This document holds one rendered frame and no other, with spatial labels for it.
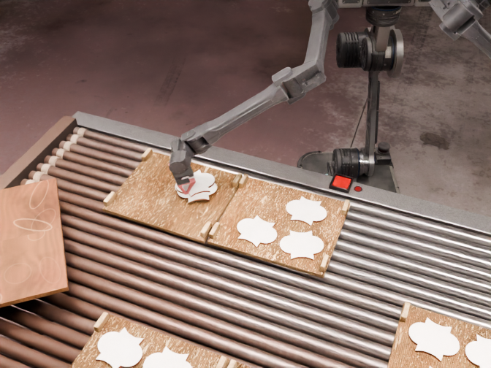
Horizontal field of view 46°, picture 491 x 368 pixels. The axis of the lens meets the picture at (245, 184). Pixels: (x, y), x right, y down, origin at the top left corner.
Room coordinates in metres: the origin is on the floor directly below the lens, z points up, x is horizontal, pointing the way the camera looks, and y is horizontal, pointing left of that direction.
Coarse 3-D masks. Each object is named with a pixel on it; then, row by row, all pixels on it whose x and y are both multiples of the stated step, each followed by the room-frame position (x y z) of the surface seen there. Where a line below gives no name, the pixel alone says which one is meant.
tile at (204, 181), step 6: (198, 174) 1.60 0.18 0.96; (204, 174) 1.60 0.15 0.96; (198, 180) 1.57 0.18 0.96; (204, 180) 1.57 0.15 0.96; (210, 180) 1.57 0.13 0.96; (186, 186) 1.54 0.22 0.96; (198, 186) 1.54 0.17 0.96; (204, 186) 1.54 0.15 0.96; (210, 186) 1.54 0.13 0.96; (180, 192) 1.51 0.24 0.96; (192, 192) 1.51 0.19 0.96; (198, 192) 1.51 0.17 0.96
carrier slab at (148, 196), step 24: (144, 168) 1.67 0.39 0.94; (168, 168) 1.67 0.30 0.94; (192, 168) 1.67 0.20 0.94; (120, 192) 1.54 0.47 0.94; (144, 192) 1.54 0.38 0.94; (168, 192) 1.53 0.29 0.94; (216, 192) 1.53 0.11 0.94; (120, 216) 1.43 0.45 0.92; (144, 216) 1.41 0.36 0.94; (168, 216) 1.41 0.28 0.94; (192, 216) 1.41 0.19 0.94; (216, 216) 1.41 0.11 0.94
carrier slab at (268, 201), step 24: (240, 192) 1.53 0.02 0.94; (264, 192) 1.52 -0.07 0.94; (288, 192) 1.52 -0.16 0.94; (240, 216) 1.40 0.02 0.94; (264, 216) 1.40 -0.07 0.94; (288, 216) 1.40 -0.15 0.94; (336, 216) 1.39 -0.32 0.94; (216, 240) 1.29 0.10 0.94; (240, 240) 1.29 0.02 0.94; (336, 240) 1.28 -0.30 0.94; (288, 264) 1.18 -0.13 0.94; (312, 264) 1.18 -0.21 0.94
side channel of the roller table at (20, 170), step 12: (60, 120) 1.97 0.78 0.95; (72, 120) 1.97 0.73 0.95; (48, 132) 1.89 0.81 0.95; (60, 132) 1.89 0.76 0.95; (72, 132) 1.95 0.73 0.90; (36, 144) 1.82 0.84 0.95; (48, 144) 1.82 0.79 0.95; (24, 156) 1.74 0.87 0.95; (36, 156) 1.74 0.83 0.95; (12, 168) 1.68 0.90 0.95; (24, 168) 1.67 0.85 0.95; (36, 168) 1.72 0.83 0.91; (0, 180) 1.61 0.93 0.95; (12, 180) 1.61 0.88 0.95
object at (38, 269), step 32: (0, 192) 1.45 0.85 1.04; (32, 192) 1.44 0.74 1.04; (0, 224) 1.30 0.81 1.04; (32, 224) 1.29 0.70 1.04; (0, 256) 1.16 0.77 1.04; (32, 256) 1.16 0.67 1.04; (64, 256) 1.16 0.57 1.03; (0, 288) 1.04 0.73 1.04; (32, 288) 1.03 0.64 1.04; (64, 288) 1.03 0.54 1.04
